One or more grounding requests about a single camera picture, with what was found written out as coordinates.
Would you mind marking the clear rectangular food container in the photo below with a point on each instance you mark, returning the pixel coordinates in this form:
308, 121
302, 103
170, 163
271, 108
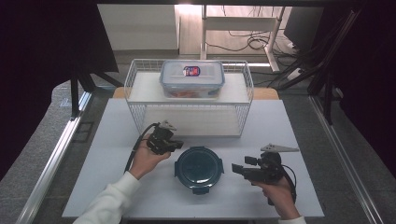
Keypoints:
192, 77

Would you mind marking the white desk frame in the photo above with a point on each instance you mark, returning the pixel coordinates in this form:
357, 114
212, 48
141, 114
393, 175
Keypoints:
241, 23

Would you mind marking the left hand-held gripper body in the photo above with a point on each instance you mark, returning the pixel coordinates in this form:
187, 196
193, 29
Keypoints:
160, 138

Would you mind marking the person's right hand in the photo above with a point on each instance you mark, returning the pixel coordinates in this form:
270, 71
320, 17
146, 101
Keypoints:
280, 196

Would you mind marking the person's left hand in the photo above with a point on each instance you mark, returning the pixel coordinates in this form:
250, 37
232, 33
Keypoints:
146, 161

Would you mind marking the black tripod stand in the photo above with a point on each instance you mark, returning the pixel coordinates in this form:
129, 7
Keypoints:
74, 90

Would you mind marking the white cabinet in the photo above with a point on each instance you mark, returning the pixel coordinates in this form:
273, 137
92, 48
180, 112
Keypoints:
140, 26

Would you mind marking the white power strip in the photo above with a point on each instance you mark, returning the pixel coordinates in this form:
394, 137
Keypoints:
294, 73

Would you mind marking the dark curtain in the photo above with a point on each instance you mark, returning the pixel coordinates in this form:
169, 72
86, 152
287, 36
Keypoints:
34, 62
370, 77

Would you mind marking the aluminium rail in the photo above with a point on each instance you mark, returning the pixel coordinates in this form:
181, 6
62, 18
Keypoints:
342, 155
53, 161

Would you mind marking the wooden table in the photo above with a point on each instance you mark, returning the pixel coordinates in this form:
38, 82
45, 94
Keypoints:
266, 93

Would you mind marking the dark teal round lid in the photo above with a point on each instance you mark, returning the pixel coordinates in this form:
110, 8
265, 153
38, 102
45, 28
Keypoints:
198, 169

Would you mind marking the black metal stand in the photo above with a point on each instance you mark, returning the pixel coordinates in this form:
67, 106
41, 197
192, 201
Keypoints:
327, 68

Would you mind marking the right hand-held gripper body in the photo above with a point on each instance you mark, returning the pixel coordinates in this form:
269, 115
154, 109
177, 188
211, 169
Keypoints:
267, 169

